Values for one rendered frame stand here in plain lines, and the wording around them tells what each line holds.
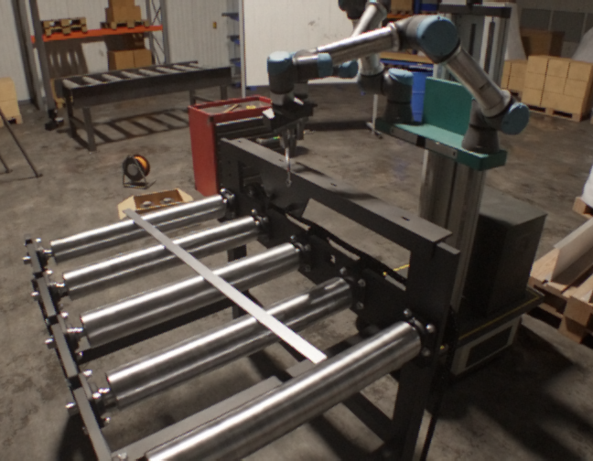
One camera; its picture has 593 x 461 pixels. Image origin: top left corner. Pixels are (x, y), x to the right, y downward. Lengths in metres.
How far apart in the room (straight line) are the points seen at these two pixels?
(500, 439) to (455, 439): 0.21
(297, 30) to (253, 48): 0.63
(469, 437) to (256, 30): 5.18
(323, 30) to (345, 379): 5.46
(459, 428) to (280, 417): 1.36
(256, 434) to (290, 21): 5.55
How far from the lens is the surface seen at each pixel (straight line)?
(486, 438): 2.33
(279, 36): 6.15
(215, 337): 1.29
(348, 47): 1.53
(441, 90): 2.10
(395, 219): 1.35
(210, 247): 1.82
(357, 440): 2.19
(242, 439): 1.07
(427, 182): 2.29
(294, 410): 1.12
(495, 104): 1.64
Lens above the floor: 1.75
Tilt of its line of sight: 27 degrees down
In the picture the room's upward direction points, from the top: straight up
